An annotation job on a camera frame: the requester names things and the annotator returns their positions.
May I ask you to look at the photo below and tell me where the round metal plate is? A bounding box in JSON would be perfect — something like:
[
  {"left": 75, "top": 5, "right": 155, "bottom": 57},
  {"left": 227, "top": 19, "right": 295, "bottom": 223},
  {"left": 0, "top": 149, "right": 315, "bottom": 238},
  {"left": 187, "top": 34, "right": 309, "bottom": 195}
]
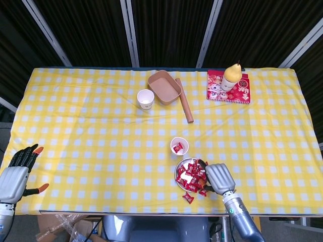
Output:
[{"left": 174, "top": 157, "right": 206, "bottom": 194}]

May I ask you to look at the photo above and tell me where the yellow white checkered tablecloth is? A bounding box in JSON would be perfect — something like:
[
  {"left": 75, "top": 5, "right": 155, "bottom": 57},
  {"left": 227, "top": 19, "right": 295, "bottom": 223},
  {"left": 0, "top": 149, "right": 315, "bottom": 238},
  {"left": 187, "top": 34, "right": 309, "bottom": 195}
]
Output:
[{"left": 2, "top": 67, "right": 322, "bottom": 216}]

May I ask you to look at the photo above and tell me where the grey metal partition post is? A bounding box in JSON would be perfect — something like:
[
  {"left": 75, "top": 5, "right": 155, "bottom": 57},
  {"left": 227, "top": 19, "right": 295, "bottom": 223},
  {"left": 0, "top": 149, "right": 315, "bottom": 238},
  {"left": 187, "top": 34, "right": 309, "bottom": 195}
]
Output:
[
  {"left": 0, "top": 96, "right": 18, "bottom": 113},
  {"left": 278, "top": 21, "right": 323, "bottom": 69},
  {"left": 21, "top": 0, "right": 73, "bottom": 67},
  {"left": 120, "top": 0, "right": 140, "bottom": 68},
  {"left": 196, "top": 0, "right": 224, "bottom": 68}
]

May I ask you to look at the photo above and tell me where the grey robot torso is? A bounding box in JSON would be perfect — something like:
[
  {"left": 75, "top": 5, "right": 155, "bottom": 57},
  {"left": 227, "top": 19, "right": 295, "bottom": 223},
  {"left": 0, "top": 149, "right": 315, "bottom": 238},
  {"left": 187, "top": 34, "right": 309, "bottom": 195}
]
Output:
[{"left": 102, "top": 215, "right": 210, "bottom": 242}]

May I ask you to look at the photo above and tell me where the brown cardboard box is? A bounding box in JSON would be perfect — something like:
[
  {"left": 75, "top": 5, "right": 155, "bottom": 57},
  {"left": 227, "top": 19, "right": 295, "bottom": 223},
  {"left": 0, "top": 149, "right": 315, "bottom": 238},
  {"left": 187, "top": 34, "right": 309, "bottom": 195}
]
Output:
[{"left": 35, "top": 214, "right": 104, "bottom": 242}]

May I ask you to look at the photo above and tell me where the red spiral notebook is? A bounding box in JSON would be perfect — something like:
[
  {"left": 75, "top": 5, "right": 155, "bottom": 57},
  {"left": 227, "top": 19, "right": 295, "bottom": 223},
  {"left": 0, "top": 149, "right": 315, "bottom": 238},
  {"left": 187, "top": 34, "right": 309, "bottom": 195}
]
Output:
[{"left": 206, "top": 70, "right": 252, "bottom": 104}]

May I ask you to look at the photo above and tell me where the wooden rolling pin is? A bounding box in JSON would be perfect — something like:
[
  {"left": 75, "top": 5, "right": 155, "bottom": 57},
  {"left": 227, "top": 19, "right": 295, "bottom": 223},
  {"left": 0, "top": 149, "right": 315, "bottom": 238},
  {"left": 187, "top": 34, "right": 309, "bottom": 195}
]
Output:
[{"left": 176, "top": 78, "right": 194, "bottom": 124}]

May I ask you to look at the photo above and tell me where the white paper cup blue logo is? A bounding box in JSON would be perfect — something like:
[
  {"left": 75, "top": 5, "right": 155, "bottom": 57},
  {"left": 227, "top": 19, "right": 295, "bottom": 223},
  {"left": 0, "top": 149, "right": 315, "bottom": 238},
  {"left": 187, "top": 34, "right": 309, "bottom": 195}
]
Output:
[
  {"left": 137, "top": 89, "right": 155, "bottom": 110},
  {"left": 220, "top": 75, "right": 240, "bottom": 93},
  {"left": 170, "top": 137, "right": 190, "bottom": 157}
]

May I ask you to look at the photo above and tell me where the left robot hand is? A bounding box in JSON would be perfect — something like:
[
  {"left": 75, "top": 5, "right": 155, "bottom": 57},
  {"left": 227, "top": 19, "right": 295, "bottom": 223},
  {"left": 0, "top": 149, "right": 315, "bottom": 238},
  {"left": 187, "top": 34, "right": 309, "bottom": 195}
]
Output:
[{"left": 0, "top": 143, "right": 50, "bottom": 205}]

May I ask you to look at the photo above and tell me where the yellow pear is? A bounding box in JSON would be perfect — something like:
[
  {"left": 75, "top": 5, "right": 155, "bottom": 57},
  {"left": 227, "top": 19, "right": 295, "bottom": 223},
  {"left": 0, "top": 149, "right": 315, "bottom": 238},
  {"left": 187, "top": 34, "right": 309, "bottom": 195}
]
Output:
[{"left": 224, "top": 60, "right": 243, "bottom": 83}]

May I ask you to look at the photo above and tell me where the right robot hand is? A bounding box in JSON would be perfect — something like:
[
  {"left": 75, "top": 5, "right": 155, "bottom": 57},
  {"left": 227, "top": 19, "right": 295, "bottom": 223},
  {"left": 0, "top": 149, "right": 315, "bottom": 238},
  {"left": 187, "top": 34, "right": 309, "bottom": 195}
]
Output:
[{"left": 196, "top": 158, "right": 237, "bottom": 197}]

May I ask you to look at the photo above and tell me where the brown paper food box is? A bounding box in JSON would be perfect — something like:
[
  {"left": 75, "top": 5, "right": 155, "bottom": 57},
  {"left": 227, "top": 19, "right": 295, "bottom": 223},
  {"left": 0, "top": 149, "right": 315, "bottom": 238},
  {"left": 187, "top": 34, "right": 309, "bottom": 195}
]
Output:
[{"left": 147, "top": 70, "right": 182, "bottom": 106}]

